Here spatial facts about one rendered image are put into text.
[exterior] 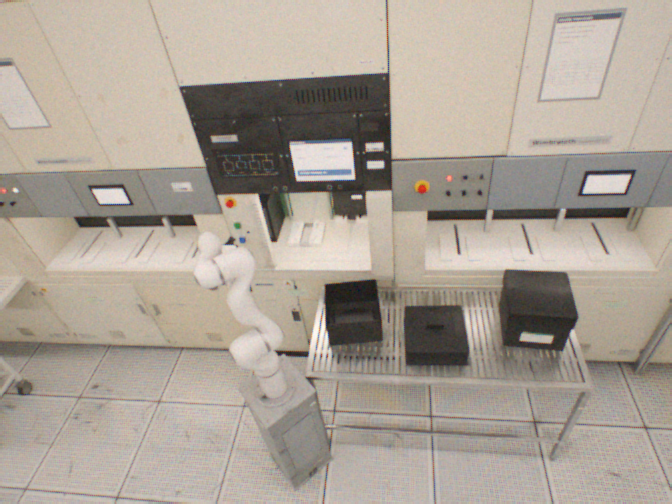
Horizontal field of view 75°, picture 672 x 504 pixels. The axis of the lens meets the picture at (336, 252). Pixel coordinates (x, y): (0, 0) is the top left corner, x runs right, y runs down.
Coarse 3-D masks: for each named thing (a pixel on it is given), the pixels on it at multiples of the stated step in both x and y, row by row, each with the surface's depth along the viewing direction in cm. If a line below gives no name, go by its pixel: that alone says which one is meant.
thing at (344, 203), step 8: (336, 192) 264; (344, 192) 263; (352, 192) 263; (360, 192) 262; (336, 200) 268; (344, 200) 267; (352, 200) 267; (360, 200) 266; (336, 208) 272; (344, 208) 271; (352, 208) 271; (360, 208) 270; (344, 216) 278; (360, 216) 276
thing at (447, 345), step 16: (416, 320) 218; (432, 320) 217; (448, 320) 216; (416, 336) 211; (432, 336) 210; (448, 336) 209; (464, 336) 208; (416, 352) 204; (432, 352) 204; (448, 352) 203; (464, 352) 202
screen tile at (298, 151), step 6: (294, 150) 200; (300, 150) 199; (306, 150) 199; (312, 150) 199; (318, 150) 198; (294, 156) 202; (318, 156) 201; (300, 162) 204; (306, 162) 203; (312, 162) 203; (318, 162) 203
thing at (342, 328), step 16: (336, 288) 235; (352, 288) 236; (368, 288) 236; (336, 304) 243; (352, 304) 242; (368, 304) 241; (336, 320) 235; (352, 320) 234; (368, 320) 212; (336, 336) 219; (352, 336) 220; (368, 336) 220
